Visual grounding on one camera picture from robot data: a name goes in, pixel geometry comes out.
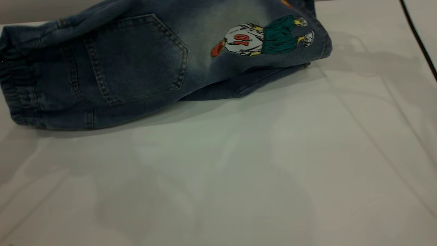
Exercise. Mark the blue denim shorts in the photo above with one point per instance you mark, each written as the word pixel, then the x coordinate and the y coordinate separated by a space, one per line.
pixel 136 68

